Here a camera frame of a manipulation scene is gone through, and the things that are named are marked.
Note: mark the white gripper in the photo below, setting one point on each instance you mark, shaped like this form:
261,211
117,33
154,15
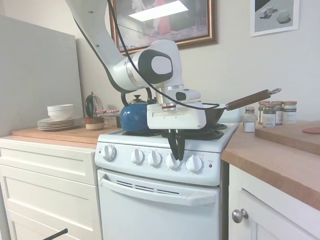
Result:
175,117

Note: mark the white burner knob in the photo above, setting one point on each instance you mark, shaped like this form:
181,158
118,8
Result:
194,163
172,165
137,156
154,158

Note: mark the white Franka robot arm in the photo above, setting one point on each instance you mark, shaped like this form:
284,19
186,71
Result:
100,37

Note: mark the black stove burner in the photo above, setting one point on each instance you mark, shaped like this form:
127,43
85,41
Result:
135,133
207,135
221,126

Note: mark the white electric stove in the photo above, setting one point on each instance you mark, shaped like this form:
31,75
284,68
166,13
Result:
140,142

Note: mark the white oven temperature knob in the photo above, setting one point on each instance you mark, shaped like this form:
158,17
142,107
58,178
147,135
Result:
108,152

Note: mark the glass jar red checked lid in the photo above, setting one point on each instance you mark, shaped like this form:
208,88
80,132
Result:
111,120

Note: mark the glass salt shaker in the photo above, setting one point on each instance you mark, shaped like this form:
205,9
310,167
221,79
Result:
249,122

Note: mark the white oven door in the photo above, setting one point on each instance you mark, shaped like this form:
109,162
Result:
150,220

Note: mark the brown and cream bowl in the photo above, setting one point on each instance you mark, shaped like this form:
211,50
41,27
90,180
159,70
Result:
94,125

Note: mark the glass spice jar brown lid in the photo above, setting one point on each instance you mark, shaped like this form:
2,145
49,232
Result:
260,112
290,112
269,117
278,112

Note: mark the round black rimmed object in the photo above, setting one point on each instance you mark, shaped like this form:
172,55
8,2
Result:
93,105

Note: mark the silver cabinet knob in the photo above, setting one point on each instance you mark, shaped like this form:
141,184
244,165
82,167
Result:
240,215

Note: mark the wooden cutting board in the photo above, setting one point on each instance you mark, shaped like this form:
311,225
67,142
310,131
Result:
287,137

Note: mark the white plate coloured rim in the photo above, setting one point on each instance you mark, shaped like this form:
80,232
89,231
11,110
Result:
60,128
60,124
60,121

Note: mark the white bowl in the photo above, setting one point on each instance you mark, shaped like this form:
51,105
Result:
60,108
60,117

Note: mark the white door cabinet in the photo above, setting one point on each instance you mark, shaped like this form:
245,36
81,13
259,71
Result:
275,225

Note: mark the pink flat object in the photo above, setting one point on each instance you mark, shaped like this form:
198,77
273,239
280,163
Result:
312,130

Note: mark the white drawer cabinet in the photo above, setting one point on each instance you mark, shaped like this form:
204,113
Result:
50,190

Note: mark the large white panel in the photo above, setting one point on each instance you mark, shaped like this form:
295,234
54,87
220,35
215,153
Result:
37,75

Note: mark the poster with black triangle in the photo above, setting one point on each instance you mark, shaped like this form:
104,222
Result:
275,17

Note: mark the painting in bronze frame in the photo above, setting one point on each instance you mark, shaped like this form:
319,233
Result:
162,25

